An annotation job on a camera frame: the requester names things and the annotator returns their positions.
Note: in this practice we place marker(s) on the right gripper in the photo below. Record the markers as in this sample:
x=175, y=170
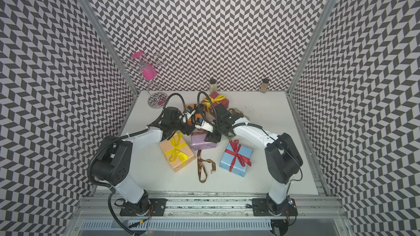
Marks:
x=213, y=137

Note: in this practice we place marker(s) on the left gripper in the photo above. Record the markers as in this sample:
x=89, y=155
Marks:
x=188, y=129

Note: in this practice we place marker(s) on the purple gift box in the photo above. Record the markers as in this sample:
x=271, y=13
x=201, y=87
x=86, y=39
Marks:
x=198, y=141

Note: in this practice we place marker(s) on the brown ribbon of purple box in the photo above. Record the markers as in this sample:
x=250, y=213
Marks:
x=202, y=172

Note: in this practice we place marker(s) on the blue gift box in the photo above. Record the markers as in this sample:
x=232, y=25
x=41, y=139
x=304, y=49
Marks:
x=236, y=158

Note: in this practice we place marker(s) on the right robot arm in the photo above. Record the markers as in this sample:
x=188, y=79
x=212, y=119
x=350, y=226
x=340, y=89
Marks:
x=282, y=157

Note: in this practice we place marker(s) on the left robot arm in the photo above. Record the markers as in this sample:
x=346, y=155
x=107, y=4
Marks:
x=110, y=166

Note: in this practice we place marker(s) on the green gift box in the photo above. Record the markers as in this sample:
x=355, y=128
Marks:
x=231, y=135

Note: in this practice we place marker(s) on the yellow ribbon on peach box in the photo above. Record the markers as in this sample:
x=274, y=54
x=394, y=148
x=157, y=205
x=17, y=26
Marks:
x=175, y=153

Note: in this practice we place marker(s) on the orange gift box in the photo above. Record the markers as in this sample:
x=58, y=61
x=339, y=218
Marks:
x=200, y=109

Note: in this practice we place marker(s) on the peach gift box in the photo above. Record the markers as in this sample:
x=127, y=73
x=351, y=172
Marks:
x=176, y=166

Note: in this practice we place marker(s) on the brown ribbon on green box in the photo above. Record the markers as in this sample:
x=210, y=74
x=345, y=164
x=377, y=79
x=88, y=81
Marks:
x=236, y=112

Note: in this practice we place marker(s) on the yellow ribbon on maroon box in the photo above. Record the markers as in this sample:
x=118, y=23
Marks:
x=213, y=100

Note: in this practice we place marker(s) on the maroon gift box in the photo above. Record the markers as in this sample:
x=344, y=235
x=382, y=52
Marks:
x=216, y=100

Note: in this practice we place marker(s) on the white spice shaker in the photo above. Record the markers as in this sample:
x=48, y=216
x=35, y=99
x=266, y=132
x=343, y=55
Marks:
x=213, y=86

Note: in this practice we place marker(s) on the brown spice shaker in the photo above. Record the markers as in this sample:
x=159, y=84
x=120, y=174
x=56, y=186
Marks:
x=264, y=86

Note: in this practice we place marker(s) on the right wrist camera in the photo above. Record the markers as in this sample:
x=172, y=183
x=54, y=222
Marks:
x=202, y=124

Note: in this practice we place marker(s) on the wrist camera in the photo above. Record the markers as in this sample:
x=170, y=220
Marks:
x=202, y=124
x=190, y=111

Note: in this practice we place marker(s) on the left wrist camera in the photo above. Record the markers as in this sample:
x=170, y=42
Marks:
x=190, y=111

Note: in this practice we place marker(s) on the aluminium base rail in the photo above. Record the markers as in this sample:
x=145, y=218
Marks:
x=194, y=205

